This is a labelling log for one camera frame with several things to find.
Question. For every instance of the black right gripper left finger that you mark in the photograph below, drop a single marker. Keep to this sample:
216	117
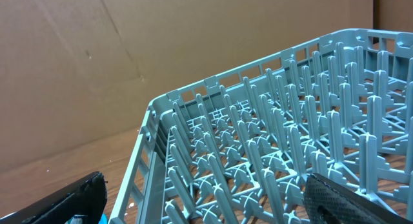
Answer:
87	195

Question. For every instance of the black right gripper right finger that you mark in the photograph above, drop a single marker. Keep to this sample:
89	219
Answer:
327	202

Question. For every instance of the grey dishwasher rack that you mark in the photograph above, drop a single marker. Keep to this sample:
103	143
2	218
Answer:
241	145

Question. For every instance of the teal plastic tray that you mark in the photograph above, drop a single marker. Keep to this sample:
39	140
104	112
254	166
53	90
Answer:
85	219

